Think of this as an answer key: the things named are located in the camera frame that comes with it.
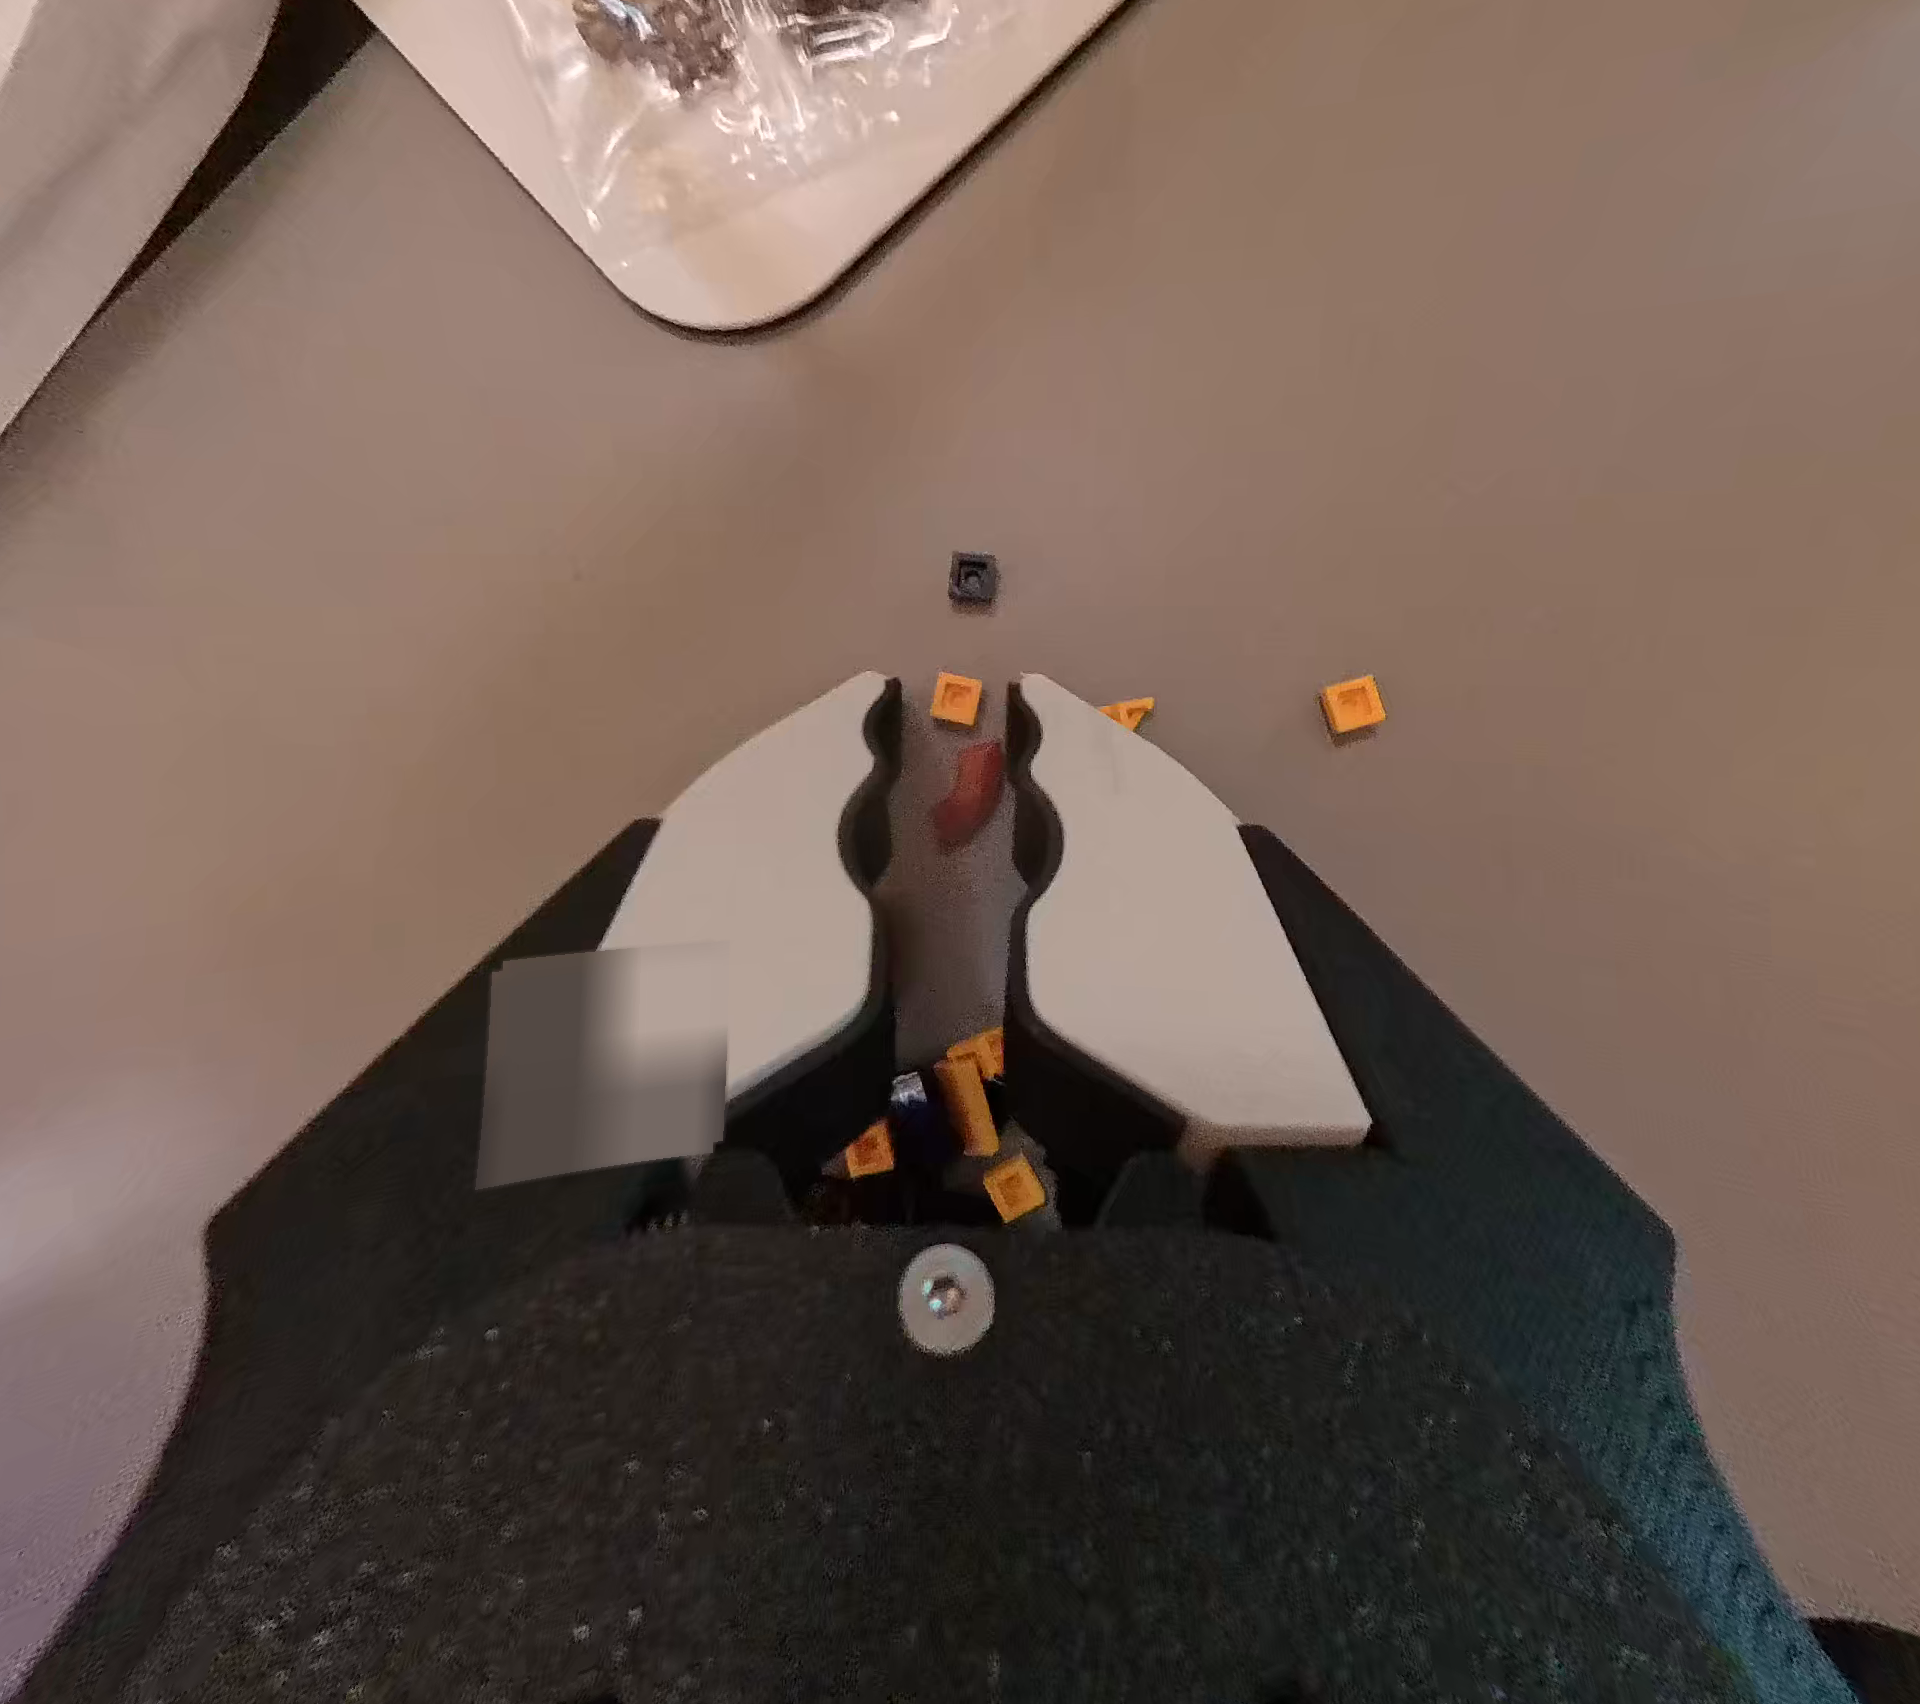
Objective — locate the flat printed paper bag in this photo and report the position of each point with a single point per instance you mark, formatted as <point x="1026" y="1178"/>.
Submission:
<point x="103" y="86"/>

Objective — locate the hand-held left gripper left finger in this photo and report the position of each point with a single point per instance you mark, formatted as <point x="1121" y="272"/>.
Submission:
<point x="765" y="881"/>

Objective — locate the grey desk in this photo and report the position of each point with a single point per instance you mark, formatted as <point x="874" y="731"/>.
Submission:
<point x="1353" y="383"/>

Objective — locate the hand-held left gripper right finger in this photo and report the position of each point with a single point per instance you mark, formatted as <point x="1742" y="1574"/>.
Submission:
<point x="1183" y="955"/>

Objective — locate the dark grey square plate piece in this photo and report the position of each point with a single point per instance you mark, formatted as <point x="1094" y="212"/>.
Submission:
<point x="977" y="573"/>

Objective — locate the reddish curved brick piece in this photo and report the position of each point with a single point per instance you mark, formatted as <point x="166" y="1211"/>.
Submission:
<point x="971" y="797"/>

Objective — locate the orange square plate piece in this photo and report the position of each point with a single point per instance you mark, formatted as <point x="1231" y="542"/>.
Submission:
<point x="954" y="698"/>
<point x="1127" y="716"/>
<point x="1353" y="702"/>

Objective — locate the pile of small bricks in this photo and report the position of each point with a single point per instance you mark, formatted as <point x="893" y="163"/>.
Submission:
<point x="971" y="1104"/>

